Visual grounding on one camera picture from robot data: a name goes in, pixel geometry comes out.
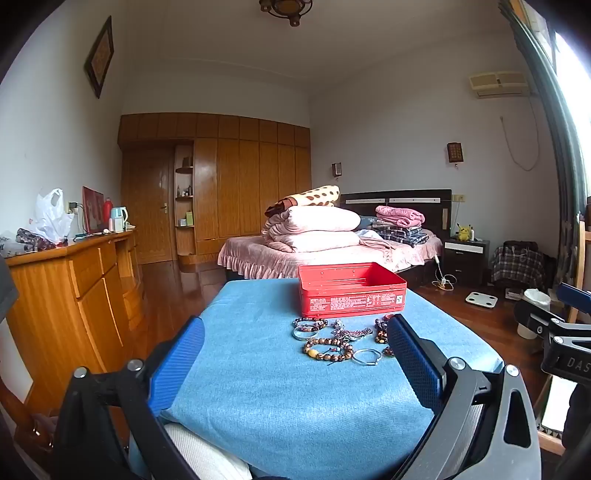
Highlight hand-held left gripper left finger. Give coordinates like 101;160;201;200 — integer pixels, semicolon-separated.
53;316;206;480

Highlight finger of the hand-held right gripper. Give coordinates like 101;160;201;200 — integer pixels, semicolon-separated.
514;300;591;341
555;282;591;315

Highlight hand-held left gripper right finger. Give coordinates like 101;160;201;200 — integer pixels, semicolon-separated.
387;314;542;480

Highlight thin silver bangle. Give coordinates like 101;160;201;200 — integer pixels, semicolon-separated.
352;348;383;367

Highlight red tin box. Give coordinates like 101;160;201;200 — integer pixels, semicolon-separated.
298;262;408;319

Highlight brown wooden bead bracelet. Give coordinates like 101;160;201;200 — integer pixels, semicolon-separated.
302;337;355;363

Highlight white trash bin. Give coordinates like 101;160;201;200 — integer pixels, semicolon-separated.
516;288;552;340

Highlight plaid bag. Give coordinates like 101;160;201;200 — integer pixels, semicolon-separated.
489;240;546;291

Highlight dark nightstand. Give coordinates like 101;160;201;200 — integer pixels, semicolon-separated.
443;237;491;288

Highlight white cushion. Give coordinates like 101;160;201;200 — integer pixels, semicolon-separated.
129;422;253;480

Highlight blue towel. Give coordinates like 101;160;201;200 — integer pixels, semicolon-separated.
159;278;505;480

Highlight wooden dresser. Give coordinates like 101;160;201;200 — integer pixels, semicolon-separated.
0;229;145;432

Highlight folded plaid clothes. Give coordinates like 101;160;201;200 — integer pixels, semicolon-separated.
372;224;431;246

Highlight bed with pink cover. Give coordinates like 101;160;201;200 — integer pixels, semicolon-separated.
217;228;445;289

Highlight folded pink clothes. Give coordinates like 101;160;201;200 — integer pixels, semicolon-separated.
374;205;426;228

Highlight wooden door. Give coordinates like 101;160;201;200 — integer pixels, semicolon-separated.
122;147;176;265

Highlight dark wooden headboard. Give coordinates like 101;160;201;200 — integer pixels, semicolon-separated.
338;189;452;241

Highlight folded pink quilts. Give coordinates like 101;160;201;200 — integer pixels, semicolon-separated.
262;205;362;253

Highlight red framed picture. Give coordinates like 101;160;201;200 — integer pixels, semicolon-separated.
82;186;106;234

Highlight dark green curtain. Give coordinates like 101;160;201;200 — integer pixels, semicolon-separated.
499;0;589;301

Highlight dark patterned pouch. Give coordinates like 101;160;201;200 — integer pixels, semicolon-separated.
15;227;70;253

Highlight wooden wardrobe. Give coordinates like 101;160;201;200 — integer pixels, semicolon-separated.
117;112;312;273

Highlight spotted cream blanket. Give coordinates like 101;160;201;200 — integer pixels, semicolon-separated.
264;185;341;217

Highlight white plastic bag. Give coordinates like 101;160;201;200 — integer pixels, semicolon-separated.
28;188;77;244

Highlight ceiling lamp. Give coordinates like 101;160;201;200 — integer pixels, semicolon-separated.
259;0;314;25

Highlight white charger cable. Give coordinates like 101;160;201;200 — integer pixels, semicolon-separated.
431;254;458;291

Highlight white hanging cable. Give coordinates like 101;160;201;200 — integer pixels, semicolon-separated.
500;99;541;172

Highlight wall air conditioner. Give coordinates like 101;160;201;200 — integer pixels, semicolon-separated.
469;71;530;99

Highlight dark framed wall picture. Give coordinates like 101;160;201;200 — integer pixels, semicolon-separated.
83;16;115;99

